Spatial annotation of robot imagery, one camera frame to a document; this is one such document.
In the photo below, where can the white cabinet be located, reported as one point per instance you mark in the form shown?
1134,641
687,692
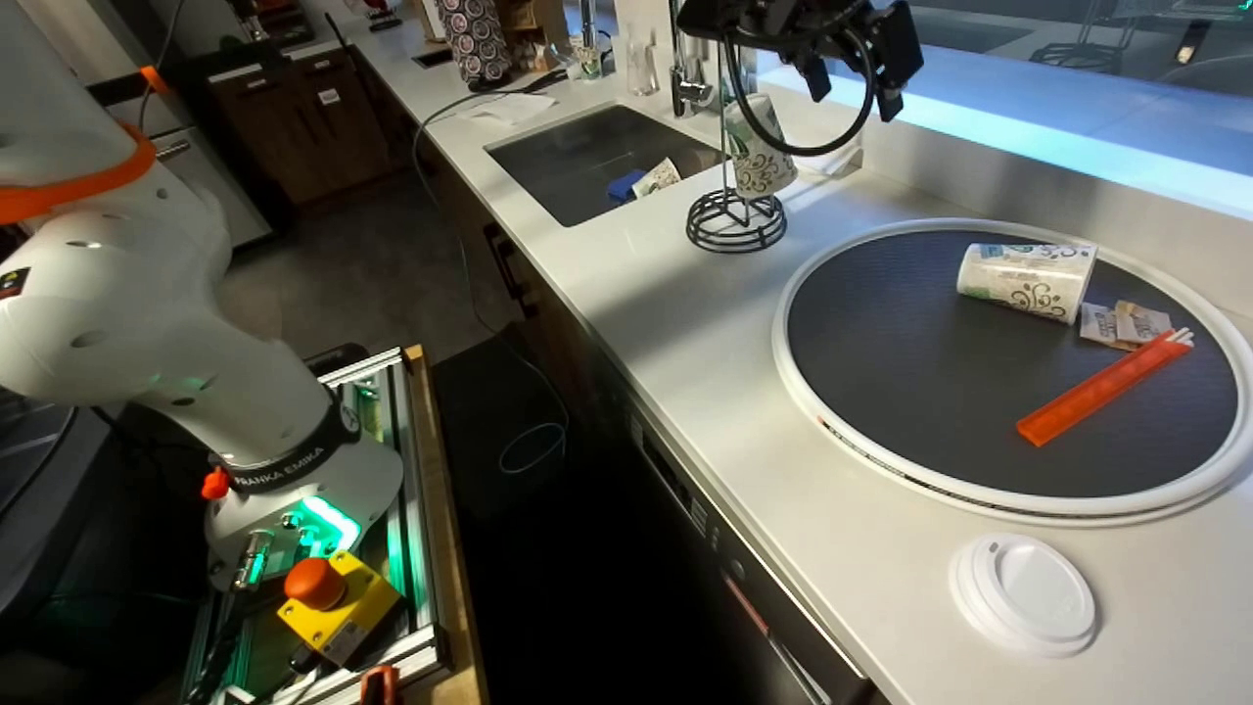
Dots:
222,196

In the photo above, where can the clear glass vase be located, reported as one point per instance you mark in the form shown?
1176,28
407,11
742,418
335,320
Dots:
638,66

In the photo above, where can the yellow emergency stop box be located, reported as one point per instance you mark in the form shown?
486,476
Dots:
335,610

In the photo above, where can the aluminium frame cart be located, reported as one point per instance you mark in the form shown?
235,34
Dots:
425,550

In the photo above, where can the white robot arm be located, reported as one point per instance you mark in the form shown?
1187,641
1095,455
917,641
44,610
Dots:
129,298

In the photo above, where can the patterned container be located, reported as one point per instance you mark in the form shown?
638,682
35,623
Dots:
472,42

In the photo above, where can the black phone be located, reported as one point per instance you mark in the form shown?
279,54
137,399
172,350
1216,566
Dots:
433,55

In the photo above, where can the paper sugar packet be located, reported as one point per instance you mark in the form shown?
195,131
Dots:
1144,324
1100,325

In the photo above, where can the orange flat stick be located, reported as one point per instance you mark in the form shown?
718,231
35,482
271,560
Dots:
1100,388

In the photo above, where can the blue sponge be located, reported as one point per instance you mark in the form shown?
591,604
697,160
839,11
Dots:
624,187

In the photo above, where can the window pane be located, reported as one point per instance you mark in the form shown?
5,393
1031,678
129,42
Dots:
1080,92

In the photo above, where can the round dark tray white rim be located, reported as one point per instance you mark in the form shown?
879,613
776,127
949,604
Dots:
941,378

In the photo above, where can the stainless steel sink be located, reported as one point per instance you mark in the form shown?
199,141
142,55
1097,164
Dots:
571,164

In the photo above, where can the white plastic cup lid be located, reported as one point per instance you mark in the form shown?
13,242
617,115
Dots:
1022,594

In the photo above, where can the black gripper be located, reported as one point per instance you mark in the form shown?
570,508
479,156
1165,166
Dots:
828,27

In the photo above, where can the chrome kitchen faucet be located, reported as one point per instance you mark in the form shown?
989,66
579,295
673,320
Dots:
691,80

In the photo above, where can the black dishwasher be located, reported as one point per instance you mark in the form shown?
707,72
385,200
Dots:
729,591

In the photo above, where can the brown wooden cabinet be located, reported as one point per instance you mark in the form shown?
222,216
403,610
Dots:
313,124

